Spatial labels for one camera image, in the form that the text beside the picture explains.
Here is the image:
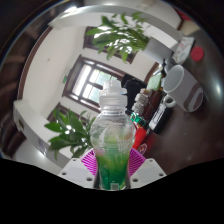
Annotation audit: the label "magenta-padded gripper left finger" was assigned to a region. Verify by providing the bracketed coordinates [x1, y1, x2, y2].
[58, 148, 100, 190]

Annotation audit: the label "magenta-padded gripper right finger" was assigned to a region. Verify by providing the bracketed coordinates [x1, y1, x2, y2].
[127, 148, 167, 189]

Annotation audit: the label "clear bottle with green drink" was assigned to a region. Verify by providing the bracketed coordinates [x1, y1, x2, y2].
[89, 79, 138, 192]

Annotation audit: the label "round printed sticker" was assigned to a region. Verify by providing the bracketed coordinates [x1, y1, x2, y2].
[137, 143, 148, 154]

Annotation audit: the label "red box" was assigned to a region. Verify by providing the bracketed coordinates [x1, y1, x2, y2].
[131, 121, 148, 151]

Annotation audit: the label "potted green plant white pot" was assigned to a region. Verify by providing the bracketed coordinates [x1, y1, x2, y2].
[44, 108, 98, 159]
[84, 12, 178, 66]

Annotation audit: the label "green box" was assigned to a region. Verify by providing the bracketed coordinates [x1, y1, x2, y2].
[129, 111, 149, 129]

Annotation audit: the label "small black box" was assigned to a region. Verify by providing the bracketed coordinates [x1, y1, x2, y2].
[148, 103, 173, 134]

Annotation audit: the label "dark framed window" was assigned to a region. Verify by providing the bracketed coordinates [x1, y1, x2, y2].
[46, 102, 91, 126]
[83, 26, 138, 64]

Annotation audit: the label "brown box with jars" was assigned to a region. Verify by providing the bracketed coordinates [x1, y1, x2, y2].
[131, 87, 164, 123]

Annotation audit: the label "green notebook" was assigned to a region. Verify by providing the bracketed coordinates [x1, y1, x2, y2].
[146, 73, 163, 92]

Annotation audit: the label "white ceramic mug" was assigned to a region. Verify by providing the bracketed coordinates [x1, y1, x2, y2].
[162, 64, 205, 113]

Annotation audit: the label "dark wooden double door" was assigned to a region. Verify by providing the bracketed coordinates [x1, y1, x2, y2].
[63, 54, 128, 113]

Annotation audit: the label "flat round red coaster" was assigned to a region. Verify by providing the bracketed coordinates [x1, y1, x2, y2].
[190, 45, 205, 63]

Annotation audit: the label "red carpeted stairs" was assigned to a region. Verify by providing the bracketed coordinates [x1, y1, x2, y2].
[175, 8, 193, 22]

